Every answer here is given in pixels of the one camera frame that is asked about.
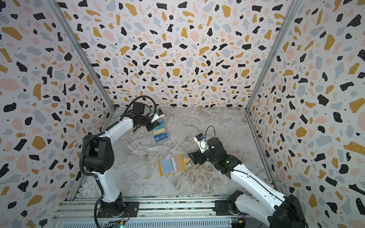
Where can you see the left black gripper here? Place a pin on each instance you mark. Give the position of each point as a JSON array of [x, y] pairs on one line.
[[154, 124]]

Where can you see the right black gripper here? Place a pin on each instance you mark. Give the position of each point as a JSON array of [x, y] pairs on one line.
[[199, 156]]

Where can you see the teal credit card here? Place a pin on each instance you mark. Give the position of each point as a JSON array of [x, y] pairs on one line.
[[160, 126]]

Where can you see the yellow card holder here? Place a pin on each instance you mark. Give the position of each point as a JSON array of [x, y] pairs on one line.
[[180, 163]]

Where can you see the light blue credit card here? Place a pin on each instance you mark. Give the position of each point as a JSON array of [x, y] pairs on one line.
[[168, 166]]

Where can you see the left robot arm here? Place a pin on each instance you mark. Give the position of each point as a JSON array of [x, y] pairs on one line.
[[97, 156]]

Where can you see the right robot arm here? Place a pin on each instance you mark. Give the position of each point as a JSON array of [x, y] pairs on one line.
[[271, 207]]

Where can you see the white ventilation grille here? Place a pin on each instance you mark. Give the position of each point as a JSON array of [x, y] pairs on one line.
[[173, 223]]

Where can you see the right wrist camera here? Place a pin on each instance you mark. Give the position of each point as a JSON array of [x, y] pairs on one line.
[[200, 140]]

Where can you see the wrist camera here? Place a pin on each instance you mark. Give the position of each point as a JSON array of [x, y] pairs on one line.
[[200, 140], [158, 114]]

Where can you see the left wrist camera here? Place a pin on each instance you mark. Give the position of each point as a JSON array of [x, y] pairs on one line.
[[158, 114]]

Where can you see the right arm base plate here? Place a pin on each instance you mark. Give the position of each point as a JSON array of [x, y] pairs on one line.
[[228, 208]]

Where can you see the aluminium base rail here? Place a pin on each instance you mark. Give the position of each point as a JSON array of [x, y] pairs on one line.
[[83, 214]]

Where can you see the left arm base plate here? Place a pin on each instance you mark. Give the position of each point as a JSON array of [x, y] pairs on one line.
[[127, 209]]

